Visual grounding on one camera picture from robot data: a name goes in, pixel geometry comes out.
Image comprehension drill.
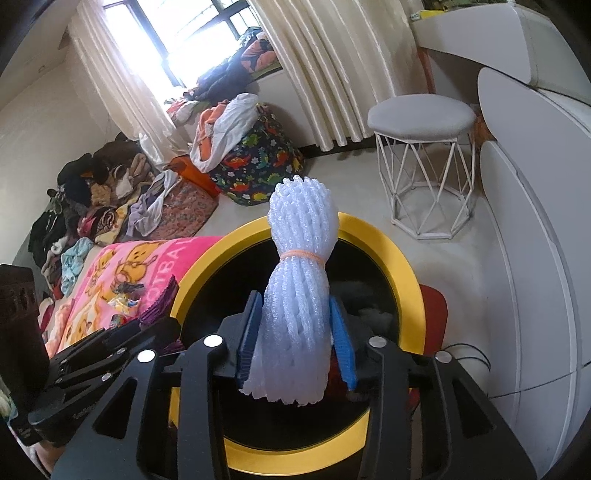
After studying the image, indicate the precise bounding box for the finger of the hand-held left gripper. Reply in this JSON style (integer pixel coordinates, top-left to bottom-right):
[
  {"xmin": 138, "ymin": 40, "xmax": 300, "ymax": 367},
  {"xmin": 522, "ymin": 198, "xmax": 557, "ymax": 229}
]
[
  {"xmin": 50, "ymin": 316, "xmax": 182, "ymax": 376},
  {"xmin": 45, "ymin": 353, "xmax": 139, "ymax": 403}
]

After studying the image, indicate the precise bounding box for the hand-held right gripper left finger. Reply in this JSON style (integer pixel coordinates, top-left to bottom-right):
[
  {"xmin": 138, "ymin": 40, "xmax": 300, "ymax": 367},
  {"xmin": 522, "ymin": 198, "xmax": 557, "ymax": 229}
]
[{"xmin": 51, "ymin": 290, "xmax": 265, "ymax": 480}]

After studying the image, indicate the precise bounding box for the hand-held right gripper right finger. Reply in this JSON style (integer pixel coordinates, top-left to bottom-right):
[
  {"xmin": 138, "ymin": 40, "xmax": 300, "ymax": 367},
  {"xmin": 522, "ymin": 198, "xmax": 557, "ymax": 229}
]
[{"xmin": 327, "ymin": 295, "xmax": 532, "ymax": 480}]

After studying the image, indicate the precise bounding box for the purple ridged wrapper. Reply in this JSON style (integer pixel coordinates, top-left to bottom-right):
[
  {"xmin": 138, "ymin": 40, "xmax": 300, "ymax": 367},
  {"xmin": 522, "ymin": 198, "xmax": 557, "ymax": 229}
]
[{"xmin": 137, "ymin": 275, "xmax": 185, "ymax": 354}]

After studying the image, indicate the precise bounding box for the yellow-rimmed black trash bin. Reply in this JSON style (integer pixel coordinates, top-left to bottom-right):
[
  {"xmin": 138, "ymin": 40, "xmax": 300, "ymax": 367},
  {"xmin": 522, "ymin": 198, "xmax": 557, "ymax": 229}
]
[{"xmin": 168, "ymin": 213, "xmax": 422, "ymax": 478}]

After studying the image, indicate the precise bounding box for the pink cartoon printed blanket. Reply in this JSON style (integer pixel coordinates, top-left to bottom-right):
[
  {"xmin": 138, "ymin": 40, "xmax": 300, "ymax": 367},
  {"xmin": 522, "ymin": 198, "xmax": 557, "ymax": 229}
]
[{"xmin": 44, "ymin": 235, "xmax": 222, "ymax": 361}]

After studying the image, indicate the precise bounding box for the light blue garment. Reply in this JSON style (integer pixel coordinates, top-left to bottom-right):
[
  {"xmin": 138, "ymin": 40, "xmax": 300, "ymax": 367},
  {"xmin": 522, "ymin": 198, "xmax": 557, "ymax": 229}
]
[{"xmin": 60, "ymin": 237, "xmax": 95, "ymax": 296}]

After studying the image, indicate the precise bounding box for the red plastic object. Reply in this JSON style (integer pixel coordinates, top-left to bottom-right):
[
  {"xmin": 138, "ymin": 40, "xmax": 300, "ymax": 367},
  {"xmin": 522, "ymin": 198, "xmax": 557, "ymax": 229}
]
[{"xmin": 418, "ymin": 284, "xmax": 450, "ymax": 356}]

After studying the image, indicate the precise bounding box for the pale lavender garment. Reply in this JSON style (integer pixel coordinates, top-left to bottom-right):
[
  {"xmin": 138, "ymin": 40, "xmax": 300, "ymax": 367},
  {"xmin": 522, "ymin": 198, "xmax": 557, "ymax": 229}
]
[{"xmin": 127, "ymin": 171, "xmax": 178, "ymax": 236}]

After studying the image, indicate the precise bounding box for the floral fabric bag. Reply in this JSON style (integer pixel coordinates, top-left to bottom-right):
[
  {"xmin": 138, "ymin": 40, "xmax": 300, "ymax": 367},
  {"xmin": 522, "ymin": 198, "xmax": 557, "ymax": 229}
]
[{"xmin": 152, "ymin": 178, "xmax": 219, "ymax": 238}]

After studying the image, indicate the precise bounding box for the pile of clothes on bed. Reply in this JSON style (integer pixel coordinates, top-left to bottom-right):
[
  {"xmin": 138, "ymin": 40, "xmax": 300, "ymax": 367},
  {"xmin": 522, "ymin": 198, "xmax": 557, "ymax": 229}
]
[{"xmin": 28, "ymin": 131, "xmax": 162, "ymax": 296}]

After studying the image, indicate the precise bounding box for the orange bag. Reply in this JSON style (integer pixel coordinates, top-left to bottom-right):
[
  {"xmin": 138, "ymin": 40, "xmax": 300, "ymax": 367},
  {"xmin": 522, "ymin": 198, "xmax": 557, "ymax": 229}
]
[{"xmin": 171, "ymin": 154, "xmax": 221, "ymax": 199}]

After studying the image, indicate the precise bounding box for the dinosaur print storage bag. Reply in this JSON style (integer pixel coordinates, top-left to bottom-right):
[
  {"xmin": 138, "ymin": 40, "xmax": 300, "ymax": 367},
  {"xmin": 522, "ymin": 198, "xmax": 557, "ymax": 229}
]
[{"xmin": 210, "ymin": 111, "xmax": 305, "ymax": 206}]

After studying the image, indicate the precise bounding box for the white curved cabinet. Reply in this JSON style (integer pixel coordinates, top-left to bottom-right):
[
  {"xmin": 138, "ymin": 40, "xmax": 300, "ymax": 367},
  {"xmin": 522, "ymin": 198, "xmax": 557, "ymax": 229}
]
[{"xmin": 475, "ymin": 65, "xmax": 591, "ymax": 467}]

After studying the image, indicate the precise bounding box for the white cloth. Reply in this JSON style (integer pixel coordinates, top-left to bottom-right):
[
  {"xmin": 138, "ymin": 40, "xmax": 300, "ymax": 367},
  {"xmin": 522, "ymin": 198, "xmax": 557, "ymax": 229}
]
[{"xmin": 189, "ymin": 92, "xmax": 259, "ymax": 174}]

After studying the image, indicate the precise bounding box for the orange garment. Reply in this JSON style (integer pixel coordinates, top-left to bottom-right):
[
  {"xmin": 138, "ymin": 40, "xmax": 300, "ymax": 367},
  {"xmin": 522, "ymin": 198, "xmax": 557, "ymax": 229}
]
[{"xmin": 196, "ymin": 105, "xmax": 232, "ymax": 160}]

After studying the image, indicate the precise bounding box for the cream curtain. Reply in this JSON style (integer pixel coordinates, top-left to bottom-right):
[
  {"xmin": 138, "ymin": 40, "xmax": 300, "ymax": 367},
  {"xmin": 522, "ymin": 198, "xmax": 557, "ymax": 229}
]
[
  {"xmin": 247, "ymin": 0, "xmax": 428, "ymax": 151},
  {"xmin": 69, "ymin": 0, "xmax": 185, "ymax": 167}
]

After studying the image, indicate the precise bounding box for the pile of clothes on windowsill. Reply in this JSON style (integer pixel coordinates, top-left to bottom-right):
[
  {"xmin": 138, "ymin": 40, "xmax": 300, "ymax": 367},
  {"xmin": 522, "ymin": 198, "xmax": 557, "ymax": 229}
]
[{"xmin": 164, "ymin": 25, "xmax": 282, "ymax": 123}]

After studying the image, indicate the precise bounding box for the dark framed window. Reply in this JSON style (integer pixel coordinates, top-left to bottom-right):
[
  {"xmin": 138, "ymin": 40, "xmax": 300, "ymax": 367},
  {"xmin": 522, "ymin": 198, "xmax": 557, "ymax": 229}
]
[{"xmin": 104, "ymin": 0, "xmax": 262, "ymax": 88}]

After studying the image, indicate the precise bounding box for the white vanity desk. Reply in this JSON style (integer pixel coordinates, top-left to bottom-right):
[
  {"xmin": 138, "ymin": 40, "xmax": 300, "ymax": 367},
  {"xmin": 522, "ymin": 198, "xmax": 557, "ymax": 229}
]
[{"xmin": 409, "ymin": 0, "xmax": 591, "ymax": 93}]

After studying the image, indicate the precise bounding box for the black cable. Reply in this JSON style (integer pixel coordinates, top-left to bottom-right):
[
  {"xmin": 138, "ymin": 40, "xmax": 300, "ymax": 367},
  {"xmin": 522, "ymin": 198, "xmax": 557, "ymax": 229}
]
[{"xmin": 436, "ymin": 342, "xmax": 496, "ymax": 370}]

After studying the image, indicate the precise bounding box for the grey stool with wire legs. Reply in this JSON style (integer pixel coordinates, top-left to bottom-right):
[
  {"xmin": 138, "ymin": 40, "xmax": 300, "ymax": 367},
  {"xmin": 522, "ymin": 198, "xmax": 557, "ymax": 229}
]
[{"xmin": 368, "ymin": 93, "xmax": 477, "ymax": 241}]

